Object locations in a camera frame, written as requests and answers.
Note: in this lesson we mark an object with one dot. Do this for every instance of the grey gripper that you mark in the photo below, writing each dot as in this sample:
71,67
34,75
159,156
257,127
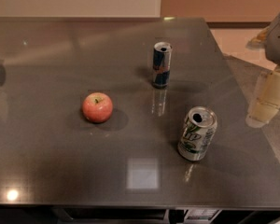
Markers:
279,44

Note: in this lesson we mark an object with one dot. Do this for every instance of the silver green 7up can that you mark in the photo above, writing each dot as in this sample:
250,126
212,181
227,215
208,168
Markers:
199,128

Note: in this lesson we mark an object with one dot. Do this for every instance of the blue silver redbull can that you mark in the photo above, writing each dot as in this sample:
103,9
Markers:
161,64

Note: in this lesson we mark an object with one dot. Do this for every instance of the red apple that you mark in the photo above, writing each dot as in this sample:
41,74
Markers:
97,107

